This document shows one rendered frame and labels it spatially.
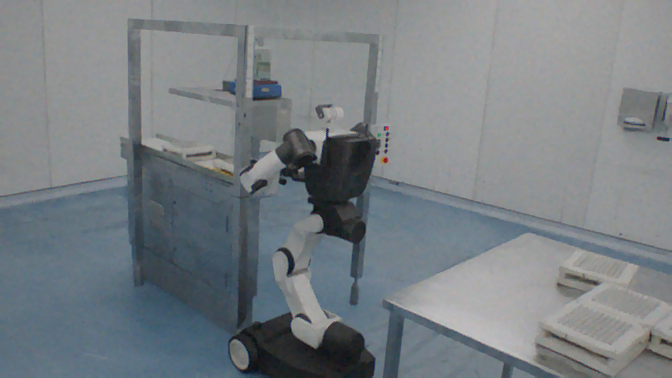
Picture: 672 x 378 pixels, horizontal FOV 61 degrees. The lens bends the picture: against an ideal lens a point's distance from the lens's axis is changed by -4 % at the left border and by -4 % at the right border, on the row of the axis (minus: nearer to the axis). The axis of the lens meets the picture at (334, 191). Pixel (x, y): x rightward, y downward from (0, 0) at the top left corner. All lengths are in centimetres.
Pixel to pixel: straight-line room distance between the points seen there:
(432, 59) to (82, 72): 359
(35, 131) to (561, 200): 508
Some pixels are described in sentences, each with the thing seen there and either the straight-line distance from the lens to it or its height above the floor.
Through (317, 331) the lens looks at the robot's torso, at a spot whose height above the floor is 32.
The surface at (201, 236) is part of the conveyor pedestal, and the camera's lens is 354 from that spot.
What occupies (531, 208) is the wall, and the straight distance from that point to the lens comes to 615.
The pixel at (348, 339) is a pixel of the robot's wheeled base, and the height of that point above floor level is 33.
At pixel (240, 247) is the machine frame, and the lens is 307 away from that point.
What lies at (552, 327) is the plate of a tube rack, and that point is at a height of 97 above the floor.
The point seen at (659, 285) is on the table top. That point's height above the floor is 90.
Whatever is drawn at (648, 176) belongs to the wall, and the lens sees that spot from 580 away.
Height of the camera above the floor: 175
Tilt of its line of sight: 16 degrees down
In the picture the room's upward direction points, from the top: 4 degrees clockwise
